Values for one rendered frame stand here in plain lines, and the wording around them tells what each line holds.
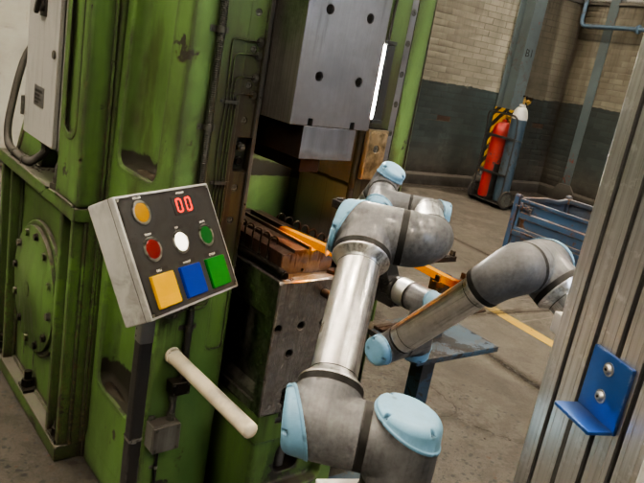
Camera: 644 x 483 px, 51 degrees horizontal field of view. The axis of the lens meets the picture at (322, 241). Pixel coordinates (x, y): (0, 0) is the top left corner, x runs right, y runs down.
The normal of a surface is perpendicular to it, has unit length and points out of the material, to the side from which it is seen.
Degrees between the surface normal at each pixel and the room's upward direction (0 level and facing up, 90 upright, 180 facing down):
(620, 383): 90
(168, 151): 89
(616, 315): 90
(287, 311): 90
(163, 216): 60
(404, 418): 7
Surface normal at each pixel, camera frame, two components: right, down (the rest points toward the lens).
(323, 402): -0.02, -0.62
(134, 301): -0.44, 0.17
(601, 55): -0.86, -0.01
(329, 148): 0.61, 0.32
